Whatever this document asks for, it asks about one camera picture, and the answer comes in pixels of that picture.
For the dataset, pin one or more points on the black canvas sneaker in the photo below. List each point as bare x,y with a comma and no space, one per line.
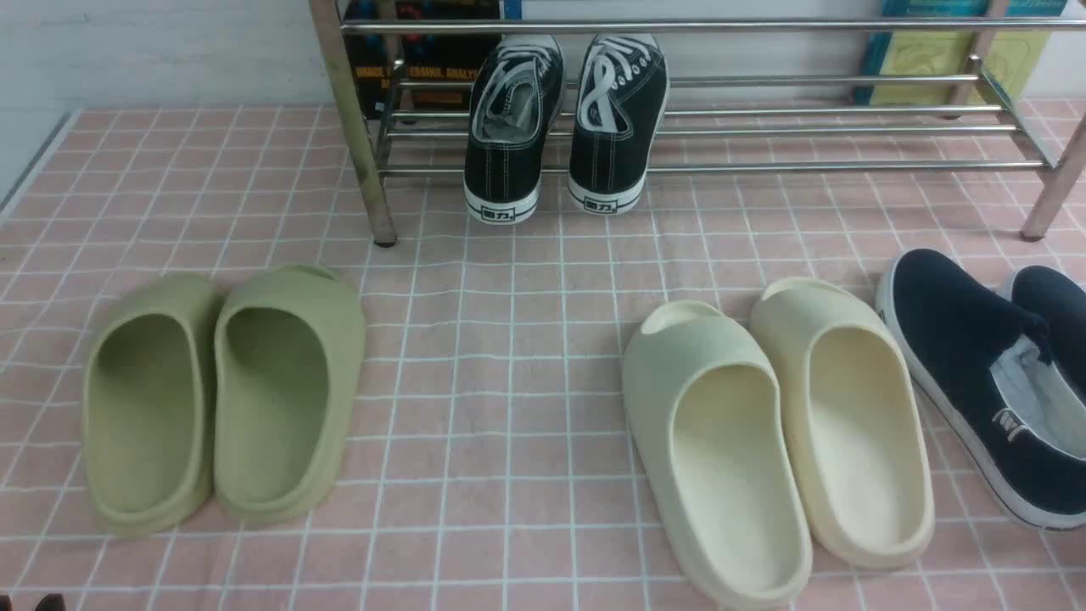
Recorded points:
515,100
622,96

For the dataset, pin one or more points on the right black canvas sneaker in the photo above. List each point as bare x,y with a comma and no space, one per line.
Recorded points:
622,96

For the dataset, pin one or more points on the stainless steel shoe rack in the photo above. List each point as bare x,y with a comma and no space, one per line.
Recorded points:
979,104

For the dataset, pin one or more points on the black book with orange text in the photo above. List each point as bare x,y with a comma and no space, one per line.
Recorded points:
426,57

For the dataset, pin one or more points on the teal and yellow book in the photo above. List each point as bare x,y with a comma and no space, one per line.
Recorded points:
1011,59

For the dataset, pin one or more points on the right green foam slide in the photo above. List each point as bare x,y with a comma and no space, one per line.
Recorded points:
288,346

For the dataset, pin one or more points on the left green foam slide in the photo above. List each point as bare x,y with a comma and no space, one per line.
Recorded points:
148,403

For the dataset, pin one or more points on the cream foam slide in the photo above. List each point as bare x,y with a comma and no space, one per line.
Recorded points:
850,421
704,406

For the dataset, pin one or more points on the left black canvas sneaker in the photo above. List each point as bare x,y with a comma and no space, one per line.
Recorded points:
515,100

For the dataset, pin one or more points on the right cream foam slide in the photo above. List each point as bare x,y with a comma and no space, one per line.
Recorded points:
850,421

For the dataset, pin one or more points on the left cream foam slide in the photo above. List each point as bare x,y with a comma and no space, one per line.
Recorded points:
704,406

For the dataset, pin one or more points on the pink checkered floor cloth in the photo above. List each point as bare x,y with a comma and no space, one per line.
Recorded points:
488,465

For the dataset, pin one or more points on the navy slip-on shoe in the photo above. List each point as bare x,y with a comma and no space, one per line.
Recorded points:
986,364
1060,301

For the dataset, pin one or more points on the green foam slide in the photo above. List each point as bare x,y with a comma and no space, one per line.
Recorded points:
288,346
148,403

